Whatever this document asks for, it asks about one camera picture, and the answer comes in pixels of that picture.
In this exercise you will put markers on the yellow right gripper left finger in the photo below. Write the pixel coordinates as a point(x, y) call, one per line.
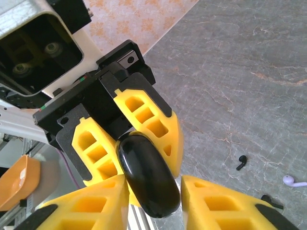
point(96, 215)

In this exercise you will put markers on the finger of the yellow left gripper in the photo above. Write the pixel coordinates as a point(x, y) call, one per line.
point(79, 143)
point(165, 124)

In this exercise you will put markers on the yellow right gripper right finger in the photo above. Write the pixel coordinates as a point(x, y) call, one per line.
point(196, 215)

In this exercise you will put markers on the black earbud charging case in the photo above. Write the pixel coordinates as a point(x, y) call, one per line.
point(148, 172)

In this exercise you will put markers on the white earbud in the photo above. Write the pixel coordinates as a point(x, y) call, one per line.
point(289, 179)

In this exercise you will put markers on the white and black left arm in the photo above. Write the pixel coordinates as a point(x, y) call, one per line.
point(14, 124)

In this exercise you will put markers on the orange bowl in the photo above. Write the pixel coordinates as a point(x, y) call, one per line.
point(16, 182)

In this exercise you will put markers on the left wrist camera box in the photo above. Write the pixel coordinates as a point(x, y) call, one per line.
point(24, 19)

